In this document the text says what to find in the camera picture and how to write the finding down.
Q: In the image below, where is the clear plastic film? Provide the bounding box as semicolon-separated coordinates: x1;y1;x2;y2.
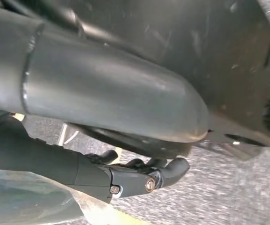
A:
0;169;117;225

